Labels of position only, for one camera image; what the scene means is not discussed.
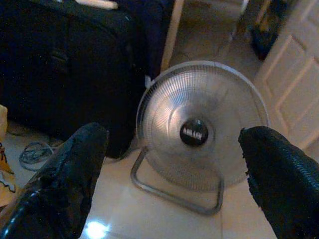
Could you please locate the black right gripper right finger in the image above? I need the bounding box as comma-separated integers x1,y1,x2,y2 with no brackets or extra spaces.
238,125,319,239

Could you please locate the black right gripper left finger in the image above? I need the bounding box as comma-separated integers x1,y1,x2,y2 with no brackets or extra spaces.
0,121,110,239

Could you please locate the yellow printed bag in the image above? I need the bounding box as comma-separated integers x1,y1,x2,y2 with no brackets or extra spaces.
0,104,17,207

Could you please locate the black fabric suitcase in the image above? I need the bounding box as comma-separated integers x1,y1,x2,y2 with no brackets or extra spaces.
0,0,165,160

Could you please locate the white panel door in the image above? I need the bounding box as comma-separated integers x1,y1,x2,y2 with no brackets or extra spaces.
254,0,319,150

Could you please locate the silver floor fan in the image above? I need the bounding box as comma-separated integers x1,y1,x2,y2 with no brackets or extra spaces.
130,60,270,217

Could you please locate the dark blue and yellow item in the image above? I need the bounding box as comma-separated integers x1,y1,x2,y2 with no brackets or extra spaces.
234,0,290,60

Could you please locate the flat white item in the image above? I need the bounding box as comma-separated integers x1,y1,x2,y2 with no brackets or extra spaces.
74,0,119,10

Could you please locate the grey coiled cable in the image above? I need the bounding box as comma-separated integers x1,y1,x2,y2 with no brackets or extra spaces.
18,141,57,172

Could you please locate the white furniture post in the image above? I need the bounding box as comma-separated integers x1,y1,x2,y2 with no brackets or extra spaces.
160,0,185,72

